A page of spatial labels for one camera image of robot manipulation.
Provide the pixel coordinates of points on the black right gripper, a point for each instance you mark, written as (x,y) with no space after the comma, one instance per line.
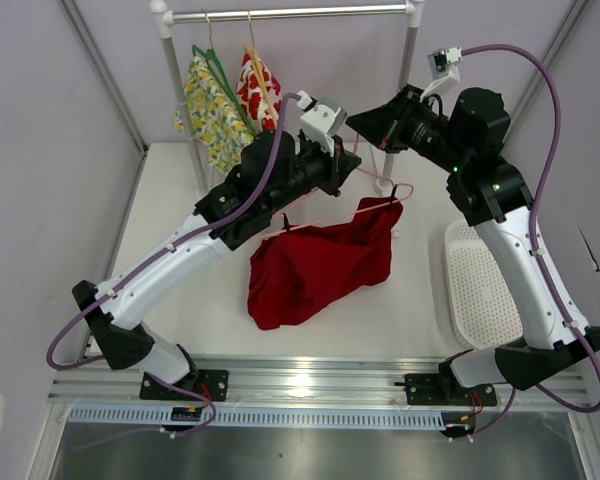
(385,127)

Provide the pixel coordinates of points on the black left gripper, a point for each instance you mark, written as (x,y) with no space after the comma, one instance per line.
(337,167)

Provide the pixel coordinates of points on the pink wire hanger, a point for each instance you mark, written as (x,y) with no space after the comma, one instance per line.
(319,209)

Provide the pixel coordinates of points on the red skirt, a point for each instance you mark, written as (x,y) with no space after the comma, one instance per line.
(295,275)

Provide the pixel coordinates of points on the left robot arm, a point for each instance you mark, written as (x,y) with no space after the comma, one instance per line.
(274,171)

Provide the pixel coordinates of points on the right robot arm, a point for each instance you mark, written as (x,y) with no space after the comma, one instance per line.
(496,202)

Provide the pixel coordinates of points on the yellow hanger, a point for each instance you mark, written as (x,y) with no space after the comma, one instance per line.
(260,75)

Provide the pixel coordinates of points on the green hanger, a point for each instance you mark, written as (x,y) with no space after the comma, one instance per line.
(217,71)

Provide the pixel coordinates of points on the red floral print garment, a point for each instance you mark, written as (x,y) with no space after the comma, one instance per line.
(257,90)

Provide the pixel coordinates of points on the lemon print garment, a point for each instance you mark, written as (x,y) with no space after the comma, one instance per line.
(214,120)

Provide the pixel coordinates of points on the white perforated basket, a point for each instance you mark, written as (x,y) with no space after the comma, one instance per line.
(483,312)

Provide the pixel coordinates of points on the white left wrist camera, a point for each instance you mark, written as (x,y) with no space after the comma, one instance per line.
(320,121)

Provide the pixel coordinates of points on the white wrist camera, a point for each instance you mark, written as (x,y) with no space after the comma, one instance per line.
(320,121)
(444,70)

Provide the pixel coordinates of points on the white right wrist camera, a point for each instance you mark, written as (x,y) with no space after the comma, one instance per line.
(444,70)

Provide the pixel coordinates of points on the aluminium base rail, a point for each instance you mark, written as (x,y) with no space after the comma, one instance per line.
(293,382)

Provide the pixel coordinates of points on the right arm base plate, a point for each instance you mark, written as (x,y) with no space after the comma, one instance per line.
(429,389)

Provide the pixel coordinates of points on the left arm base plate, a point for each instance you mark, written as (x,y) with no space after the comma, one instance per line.
(213,384)

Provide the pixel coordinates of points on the perforated cable tray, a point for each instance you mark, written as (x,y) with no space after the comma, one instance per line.
(259,417)

